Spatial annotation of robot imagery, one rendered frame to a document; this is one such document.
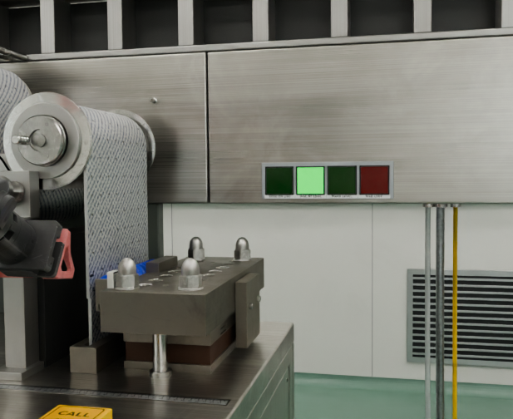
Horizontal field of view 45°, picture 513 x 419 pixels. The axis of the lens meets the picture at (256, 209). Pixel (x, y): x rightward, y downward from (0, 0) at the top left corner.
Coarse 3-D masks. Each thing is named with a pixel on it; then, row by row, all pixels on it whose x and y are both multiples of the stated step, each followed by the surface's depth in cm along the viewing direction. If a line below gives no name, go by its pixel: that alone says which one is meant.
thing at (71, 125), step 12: (36, 108) 94; (48, 108) 94; (60, 108) 93; (24, 120) 94; (60, 120) 93; (72, 120) 93; (12, 132) 95; (72, 132) 93; (12, 144) 95; (72, 144) 93; (72, 156) 93; (24, 168) 95; (36, 168) 94; (48, 168) 94; (60, 168) 94
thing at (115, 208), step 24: (96, 192) 97; (120, 192) 105; (144, 192) 116; (96, 216) 97; (120, 216) 105; (144, 216) 116; (96, 240) 97; (120, 240) 105; (144, 240) 116; (96, 264) 97
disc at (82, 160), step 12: (36, 96) 94; (48, 96) 94; (60, 96) 94; (24, 108) 95; (72, 108) 93; (12, 120) 95; (84, 120) 93; (84, 132) 93; (84, 144) 93; (12, 156) 96; (84, 156) 93; (12, 168) 96; (72, 168) 94; (84, 168) 94; (48, 180) 95; (60, 180) 94; (72, 180) 94
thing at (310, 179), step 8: (304, 168) 119; (312, 168) 118; (320, 168) 118; (304, 176) 119; (312, 176) 118; (320, 176) 118; (304, 184) 119; (312, 184) 118; (320, 184) 118; (304, 192) 119; (312, 192) 119; (320, 192) 118
